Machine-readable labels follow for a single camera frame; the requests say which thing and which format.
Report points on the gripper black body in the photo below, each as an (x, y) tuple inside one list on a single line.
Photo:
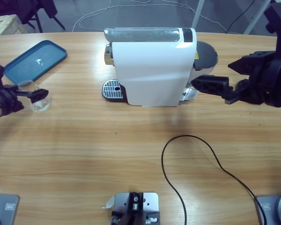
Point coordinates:
[(250, 91), (10, 100)]

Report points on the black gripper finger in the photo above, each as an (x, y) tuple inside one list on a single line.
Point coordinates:
[(250, 63), (39, 95), (210, 85)]

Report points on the clear drinking glass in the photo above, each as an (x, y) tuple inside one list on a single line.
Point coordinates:
[(41, 106)]

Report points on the grey machine lid lever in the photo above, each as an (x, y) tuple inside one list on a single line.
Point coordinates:
[(142, 35)]

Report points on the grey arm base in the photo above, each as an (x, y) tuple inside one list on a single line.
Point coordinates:
[(271, 206), (7, 206)]

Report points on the white capsule coffee machine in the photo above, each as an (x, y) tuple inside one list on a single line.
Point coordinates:
[(150, 75)]

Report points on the blue plastic tray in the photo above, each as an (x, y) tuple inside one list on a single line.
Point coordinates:
[(37, 54)]

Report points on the metal drip tray grille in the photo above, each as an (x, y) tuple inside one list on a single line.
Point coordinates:
[(111, 90)]

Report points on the wooden crate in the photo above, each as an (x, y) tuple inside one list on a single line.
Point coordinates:
[(7, 23)]

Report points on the black chair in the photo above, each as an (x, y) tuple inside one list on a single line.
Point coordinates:
[(25, 9)]

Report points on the white paper tag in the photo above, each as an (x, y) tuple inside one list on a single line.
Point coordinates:
[(110, 202)]

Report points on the white metal frame leg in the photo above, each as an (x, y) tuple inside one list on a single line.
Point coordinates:
[(256, 16), (198, 14)]

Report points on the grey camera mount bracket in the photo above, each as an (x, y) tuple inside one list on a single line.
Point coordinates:
[(135, 204)]

